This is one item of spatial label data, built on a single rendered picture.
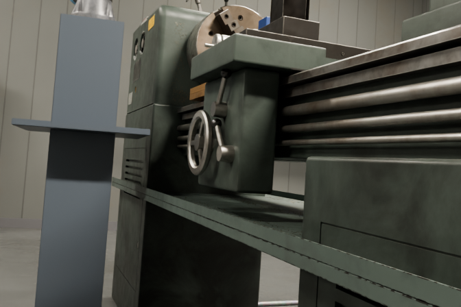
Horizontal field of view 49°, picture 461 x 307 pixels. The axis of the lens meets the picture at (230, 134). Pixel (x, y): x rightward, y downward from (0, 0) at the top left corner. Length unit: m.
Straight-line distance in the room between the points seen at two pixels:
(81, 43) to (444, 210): 1.33
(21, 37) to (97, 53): 3.12
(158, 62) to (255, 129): 0.92
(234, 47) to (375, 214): 0.49
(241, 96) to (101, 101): 0.71
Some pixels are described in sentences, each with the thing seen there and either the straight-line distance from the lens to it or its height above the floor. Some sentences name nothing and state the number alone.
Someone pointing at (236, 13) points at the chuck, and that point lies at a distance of 1.88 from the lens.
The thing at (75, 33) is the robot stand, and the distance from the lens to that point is 1.71.
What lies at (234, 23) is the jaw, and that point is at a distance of 1.80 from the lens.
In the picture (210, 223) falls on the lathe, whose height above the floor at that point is 0.53.
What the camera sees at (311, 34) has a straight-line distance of 1.27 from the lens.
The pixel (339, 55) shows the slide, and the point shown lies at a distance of 1.28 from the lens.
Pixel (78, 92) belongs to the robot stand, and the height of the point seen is 0.85.
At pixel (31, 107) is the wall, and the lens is 4.69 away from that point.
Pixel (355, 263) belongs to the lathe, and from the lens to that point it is 0.62.
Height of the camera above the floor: 0.66
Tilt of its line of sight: 3 degrees up
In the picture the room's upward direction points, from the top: 4 degrees clockwise
